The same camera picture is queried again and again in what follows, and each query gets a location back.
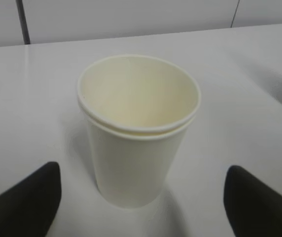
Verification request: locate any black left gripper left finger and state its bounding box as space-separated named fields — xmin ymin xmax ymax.
xmin=0 ymin=161 xmax=61 ymax=237

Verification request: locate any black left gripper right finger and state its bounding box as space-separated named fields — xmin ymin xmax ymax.
xmin=223 ymin=165 xmax=282 ymax=237

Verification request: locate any white paper cup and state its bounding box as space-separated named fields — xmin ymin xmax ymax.
xmin=77 ymin=54 xmax=201 ymax=208

